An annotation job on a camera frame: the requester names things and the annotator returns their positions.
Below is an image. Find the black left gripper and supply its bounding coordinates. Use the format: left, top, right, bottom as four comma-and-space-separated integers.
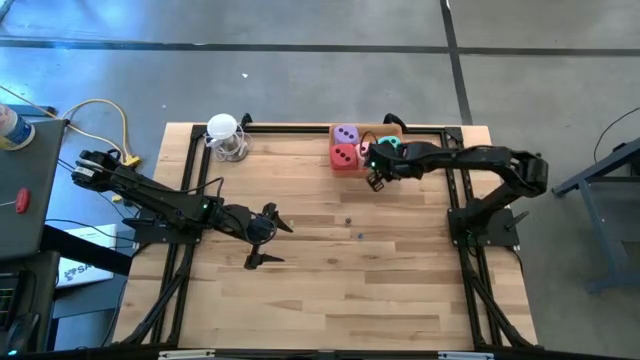
214, 201, 294, 271

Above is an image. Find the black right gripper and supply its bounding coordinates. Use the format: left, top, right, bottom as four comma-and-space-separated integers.
366, 141, 432, 194

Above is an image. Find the large red foam die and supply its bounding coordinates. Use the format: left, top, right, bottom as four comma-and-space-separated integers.
329, 143, 360, 172

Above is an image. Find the large purple foam die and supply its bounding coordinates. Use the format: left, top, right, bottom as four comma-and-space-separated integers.
333, 124, 361, 146

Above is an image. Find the orange translucent plastic bin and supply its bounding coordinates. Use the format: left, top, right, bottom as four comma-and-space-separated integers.
328, 123, 405, 180

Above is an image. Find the white cardboard box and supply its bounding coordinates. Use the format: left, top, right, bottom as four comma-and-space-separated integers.
57, 223, 120, 290

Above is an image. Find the blue-grey metal table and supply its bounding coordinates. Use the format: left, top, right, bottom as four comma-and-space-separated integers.
551, 135, 640, 295

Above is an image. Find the grey equipment cart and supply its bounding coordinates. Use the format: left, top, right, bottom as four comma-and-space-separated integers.
0, 118, 69, 261

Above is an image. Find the red emergency stop button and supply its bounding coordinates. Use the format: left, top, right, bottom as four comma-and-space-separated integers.
14, 187, 32, 215

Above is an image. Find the white wipes canister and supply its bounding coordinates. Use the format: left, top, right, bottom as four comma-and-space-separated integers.
0, 102, 37, 152

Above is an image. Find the white pedestal stand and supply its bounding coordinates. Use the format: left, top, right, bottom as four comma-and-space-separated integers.
205, 112, 255, 164

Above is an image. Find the white frame bracket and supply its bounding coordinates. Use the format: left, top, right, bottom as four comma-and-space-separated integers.
157, 348, 217, 360
437, 350, 496, 360

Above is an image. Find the yellow extension cable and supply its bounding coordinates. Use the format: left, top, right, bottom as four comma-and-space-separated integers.
0, 83, 142, 169

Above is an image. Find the thin black floor cable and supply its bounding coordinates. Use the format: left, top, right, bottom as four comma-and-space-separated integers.
592, 106, 640, 165

